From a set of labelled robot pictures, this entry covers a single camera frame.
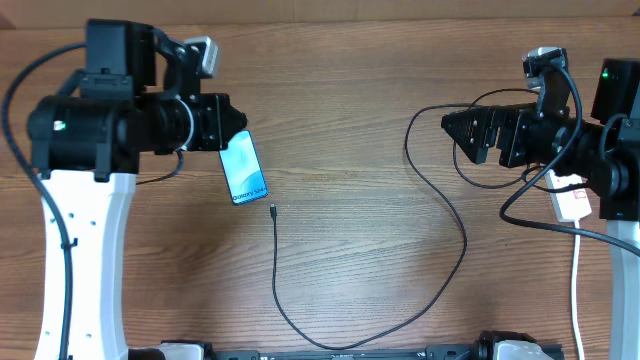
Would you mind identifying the black USB charging cable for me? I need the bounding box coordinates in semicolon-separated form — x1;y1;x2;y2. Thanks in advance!
269;88;551;351

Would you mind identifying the Galaxy smartphone blue screen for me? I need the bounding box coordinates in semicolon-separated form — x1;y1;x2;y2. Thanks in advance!
219;130;268;205

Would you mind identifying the white power strip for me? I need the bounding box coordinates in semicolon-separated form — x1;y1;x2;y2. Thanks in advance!
545;170;592;223

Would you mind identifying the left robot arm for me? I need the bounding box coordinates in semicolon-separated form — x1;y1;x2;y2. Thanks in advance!
27;19;247;359

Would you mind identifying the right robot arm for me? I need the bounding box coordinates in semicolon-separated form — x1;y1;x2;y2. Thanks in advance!
441;49;639;359

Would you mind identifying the white power strip cord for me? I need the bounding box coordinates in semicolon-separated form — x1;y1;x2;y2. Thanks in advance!
570;219;586;360

